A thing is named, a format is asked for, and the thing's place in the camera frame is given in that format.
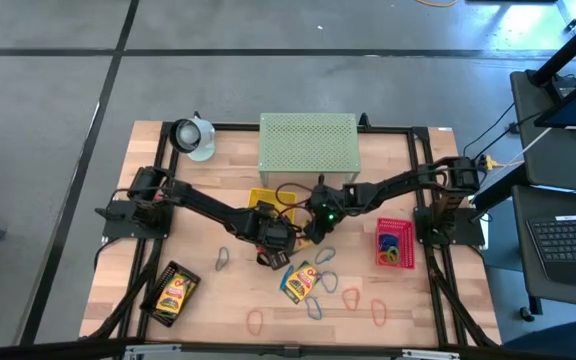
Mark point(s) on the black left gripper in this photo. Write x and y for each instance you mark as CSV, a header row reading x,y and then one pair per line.
x,y
273,232

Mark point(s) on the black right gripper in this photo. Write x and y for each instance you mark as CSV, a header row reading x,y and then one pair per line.
x,y
330,207

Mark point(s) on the green rubber band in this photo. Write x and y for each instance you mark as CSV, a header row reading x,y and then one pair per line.
x,y
383,259

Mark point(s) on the red plastic basket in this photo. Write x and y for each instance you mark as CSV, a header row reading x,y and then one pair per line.
x,y
407,235

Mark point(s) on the black plastic basket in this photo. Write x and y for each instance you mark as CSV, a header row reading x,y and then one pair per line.
x,y
152,295

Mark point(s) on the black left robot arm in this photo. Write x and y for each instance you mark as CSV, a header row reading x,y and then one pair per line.
x,y
208,205

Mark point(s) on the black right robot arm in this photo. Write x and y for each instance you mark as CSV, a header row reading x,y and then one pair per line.
x,y
398,187

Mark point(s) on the black keyboard desk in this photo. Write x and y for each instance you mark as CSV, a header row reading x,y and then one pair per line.
x,y
528,270

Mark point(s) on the black office desk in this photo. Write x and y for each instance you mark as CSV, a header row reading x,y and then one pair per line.
x,y
558,160

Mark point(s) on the grey-blue rubber band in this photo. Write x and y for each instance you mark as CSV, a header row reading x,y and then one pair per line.
x,y
317,260

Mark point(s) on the grey rubber band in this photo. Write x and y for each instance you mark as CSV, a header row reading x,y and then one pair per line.
x,y
217,264

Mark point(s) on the yellow plastic basket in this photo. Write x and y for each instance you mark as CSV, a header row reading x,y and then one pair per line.
x,y
263,196

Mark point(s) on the dark blue rubber band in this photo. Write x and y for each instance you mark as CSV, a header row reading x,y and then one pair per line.
x,y
382,242

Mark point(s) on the green perforated metal shelf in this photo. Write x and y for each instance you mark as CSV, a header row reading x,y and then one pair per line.
x,y
308,145

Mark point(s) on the black overhead rig bar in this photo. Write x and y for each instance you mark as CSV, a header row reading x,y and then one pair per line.
x,y
68,350

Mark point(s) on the black computer keyboard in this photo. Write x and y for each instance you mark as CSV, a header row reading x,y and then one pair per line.
x,y
568,242

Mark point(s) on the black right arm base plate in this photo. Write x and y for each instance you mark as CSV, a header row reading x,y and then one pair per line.
x,y
468,235

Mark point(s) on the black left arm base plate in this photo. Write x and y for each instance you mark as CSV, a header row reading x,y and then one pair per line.
x,y
118,227

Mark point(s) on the black monitor stand post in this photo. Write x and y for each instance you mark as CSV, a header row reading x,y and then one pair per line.
x,y
568,45

